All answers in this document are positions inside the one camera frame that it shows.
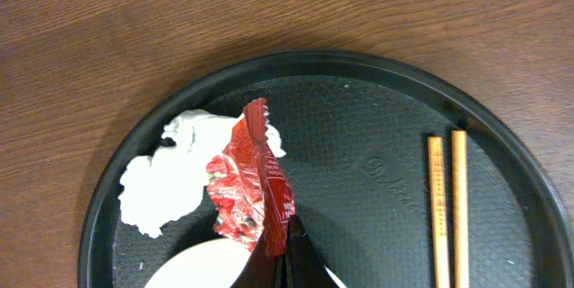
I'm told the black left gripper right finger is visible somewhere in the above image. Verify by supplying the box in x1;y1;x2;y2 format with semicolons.
284;214;338;288

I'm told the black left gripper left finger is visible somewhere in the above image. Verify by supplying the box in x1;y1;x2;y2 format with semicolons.
230;230;285;288

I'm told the white plate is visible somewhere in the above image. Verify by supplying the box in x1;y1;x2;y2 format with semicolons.
143;237;349;288

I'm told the red snack wrapper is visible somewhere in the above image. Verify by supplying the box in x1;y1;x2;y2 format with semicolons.
206;98;296;257

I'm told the white tissue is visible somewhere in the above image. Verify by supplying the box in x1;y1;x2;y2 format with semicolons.
117;109;287;240

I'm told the wooden chopstick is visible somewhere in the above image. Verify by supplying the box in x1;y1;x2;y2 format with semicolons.
427;135;450;288
452;130;470;288

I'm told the round black tray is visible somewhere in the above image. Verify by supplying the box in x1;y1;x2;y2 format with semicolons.
78;50;573;287

